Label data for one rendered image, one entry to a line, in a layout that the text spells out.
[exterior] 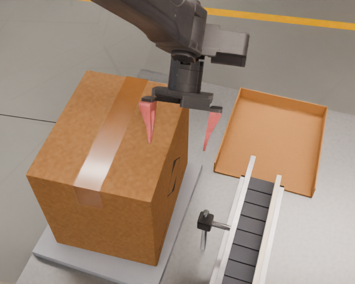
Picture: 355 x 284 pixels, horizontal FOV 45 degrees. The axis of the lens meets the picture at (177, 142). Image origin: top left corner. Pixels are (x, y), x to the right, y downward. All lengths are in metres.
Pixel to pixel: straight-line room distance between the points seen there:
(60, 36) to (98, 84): 2.12
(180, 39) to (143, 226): 0.38
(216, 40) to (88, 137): 0.32
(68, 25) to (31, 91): 0.67
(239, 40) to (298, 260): 0.56
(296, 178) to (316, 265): 0.24
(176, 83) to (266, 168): 0.52
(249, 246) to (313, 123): 0.47
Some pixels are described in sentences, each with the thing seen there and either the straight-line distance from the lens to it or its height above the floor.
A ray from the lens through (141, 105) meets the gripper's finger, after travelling 0.73.
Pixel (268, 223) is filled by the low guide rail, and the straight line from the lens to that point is 0.99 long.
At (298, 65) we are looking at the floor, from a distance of 2.83.
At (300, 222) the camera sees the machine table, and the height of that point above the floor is 0.83.
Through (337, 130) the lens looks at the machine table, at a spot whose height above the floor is 0.83.
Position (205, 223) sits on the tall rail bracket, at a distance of 0.91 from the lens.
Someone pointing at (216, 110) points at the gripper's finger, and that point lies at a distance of 0.72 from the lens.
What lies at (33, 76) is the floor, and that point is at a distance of 2.79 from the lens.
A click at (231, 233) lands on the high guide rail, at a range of 0.91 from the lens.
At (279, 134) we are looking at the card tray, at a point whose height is 0.83.
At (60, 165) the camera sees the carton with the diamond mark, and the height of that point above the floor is 1.12.
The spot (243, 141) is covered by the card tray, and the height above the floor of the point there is 0.83.
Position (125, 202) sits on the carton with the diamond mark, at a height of 1.10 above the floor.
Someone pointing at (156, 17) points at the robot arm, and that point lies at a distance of 0.55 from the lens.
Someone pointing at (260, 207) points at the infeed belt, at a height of 0.88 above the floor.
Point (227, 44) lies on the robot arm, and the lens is 0.70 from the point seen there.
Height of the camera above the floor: 1.76
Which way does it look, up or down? 50 degrees down
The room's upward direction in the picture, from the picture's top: straight up
